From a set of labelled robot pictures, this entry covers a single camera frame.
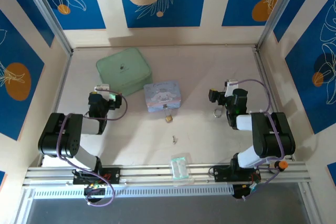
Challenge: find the aluminium mounting rail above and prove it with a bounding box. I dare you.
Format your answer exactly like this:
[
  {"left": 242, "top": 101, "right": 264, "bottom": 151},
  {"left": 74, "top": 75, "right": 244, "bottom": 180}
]
[{"left": 22, "top": 162, "right": 312, "bottom": 187}]

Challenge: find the aluminium frame post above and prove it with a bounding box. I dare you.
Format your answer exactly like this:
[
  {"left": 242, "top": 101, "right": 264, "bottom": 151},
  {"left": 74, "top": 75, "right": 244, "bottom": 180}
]
[
  {"left": 255, "top": 0, "right": 307, "bottom": 50},
  {"left": 19, "top": 0, "right": 74, "bottom": 56}
]

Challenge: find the green zip pouch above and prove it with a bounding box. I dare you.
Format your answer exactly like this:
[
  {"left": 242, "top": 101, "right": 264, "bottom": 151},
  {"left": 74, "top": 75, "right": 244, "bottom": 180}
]
[{"left": 96, "top": 47, "right": 154, "bottom": 98}]

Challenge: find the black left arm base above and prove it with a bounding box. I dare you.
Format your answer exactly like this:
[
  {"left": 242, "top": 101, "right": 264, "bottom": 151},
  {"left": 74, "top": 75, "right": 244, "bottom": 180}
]
[{"left": 72, "top": 167, "right": 122, "bottom": 185}]

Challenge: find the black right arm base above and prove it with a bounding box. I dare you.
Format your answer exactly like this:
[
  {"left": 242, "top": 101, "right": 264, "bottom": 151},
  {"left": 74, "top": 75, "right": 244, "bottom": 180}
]
[{"left": 212, "top": 165, "right": 262, "bottom": 183}]

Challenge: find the brass padlock with steel shackle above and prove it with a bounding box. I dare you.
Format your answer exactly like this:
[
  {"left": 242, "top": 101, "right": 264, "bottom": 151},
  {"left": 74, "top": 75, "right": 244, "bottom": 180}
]
[{"left": 163, "top": 104, "right": 174, "bottom": 124}]

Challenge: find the clear plastic bag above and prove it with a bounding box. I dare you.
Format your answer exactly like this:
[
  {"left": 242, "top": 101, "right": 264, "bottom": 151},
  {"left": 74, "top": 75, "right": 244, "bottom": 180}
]
[{"left": 169, "top": 153, "right": 195, "bottom": 187}]

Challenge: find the white slotted cable duct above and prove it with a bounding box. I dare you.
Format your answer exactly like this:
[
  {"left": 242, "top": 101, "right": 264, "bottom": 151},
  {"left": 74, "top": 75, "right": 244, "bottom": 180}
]
[{"left": 31, "top": 185, "right": 235, "bottom": 200}]

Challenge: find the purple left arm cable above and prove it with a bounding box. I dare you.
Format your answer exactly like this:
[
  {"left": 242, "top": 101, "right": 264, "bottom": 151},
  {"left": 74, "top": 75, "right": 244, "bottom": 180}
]
[{"left": 56, "top": 91, "right": 129, "bottom": 207}]

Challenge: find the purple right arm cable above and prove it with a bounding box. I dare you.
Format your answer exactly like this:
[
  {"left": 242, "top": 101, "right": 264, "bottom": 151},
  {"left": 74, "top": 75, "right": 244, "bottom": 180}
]
[{"left": 237, "top": 79, "right": 286, "bottom": 201}]

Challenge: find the blue cartoon tin box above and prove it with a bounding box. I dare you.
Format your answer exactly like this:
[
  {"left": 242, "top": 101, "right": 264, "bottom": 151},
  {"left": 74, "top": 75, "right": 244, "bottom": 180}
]
[{"left": 143, "top": 81, "right": 182, "bottom": 113}]

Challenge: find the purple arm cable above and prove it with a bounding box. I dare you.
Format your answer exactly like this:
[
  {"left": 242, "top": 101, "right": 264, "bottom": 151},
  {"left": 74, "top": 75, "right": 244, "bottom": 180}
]
[
  {"left": 237, "top": 79, "right": 286, "bottom": 201},
  {"left": 56, "top": 91, "right": 129, "bottom": 207}
]

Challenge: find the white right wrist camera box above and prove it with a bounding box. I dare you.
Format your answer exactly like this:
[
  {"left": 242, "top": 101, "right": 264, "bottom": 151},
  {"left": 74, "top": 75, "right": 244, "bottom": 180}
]
[{"left": 225, "top": 79, "right": 239, "bottom": 97}]

